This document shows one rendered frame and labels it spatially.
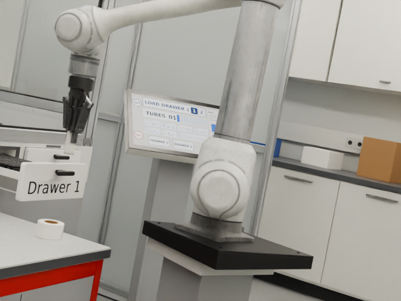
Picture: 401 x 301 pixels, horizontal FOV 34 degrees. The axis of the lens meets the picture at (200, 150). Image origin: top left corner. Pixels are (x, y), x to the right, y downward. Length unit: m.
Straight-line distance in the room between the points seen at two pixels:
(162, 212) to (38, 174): 1.03
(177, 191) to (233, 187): 1.24
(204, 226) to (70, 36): 0.65
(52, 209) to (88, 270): 0.80
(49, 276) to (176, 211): 1.35
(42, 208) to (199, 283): 0.81
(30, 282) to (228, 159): 0.57
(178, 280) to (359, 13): 3.49
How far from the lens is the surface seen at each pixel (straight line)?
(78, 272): 1.71
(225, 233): 1.90
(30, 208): 2.42
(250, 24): 1.75
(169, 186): 2.85
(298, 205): 4.74
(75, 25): 1.78
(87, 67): 1.97
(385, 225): 4.53
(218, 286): 1.92
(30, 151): 2.32
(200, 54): 3.69
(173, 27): 3.83
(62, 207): 2.55
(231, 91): 1.73
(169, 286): 1.99
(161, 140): 2.74
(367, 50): 5.02
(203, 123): 2.88
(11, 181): 1.95
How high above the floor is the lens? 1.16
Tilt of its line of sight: 3 degrees down
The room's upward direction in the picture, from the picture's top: 10 degrees clockwise
